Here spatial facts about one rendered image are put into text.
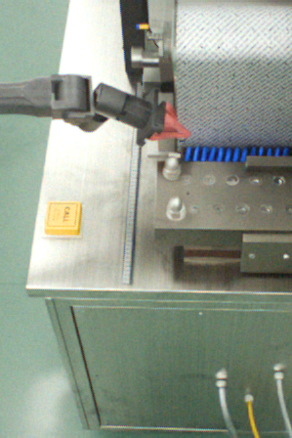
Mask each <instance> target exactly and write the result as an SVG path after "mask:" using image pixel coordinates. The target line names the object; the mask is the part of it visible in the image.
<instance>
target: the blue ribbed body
mask: <svg viewBox="0 0 292 438"><path fill-rule="evenodd" d="M247 155H256V156H287V157H292V153H290V152H289V149H288V148H285V149H284V151H283V152H282V151H281V148H277V149H276V151H274V152H273V149H272V148H268V150H267V152H266V150H265V148H263V147H261V148H260V151H259V152H258V149H257V148H255V147H253V148H252V149H251V152H250V153H249V149H248V148H247V147H245V148H244V149H243V152H242V151H241V148H240V147H237V148H236V149H235V152H234V150H233V149H232V147H228V149H227V151H226V149H225V148H224V147H220V149H219V151H218V149H217V148H216V147H212V148H211V151H210V152H209V148H208V147H204V148H203V150H202V149H201V148H200V147H197V148H196V149H195V151H194V149H193V148H192V147H188V148H187V151H186V152H185V161H189V160H190V161H205V160H206V161H214V160H215V161H223V162H229V161H230V162H245V161H246V156H247Z"/></svg>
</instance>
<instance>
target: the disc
mask: <svg viewBox="0 0 292 438"><path fill-rule="evenodd" d="M178 6H179V1H178V0H176V1H175V18H174V19H173V81H175V83H177V18H178Z"/></svg>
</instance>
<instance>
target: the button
mask: <svg viewBox="0 0 292 438"><path fill-rule="evenodd" d="M81 213H82V205H81V202H66V201H48V203H47V210H46V217H45V225H44V231H45V234H46V235H79V232H80V223H81Z"/></svg>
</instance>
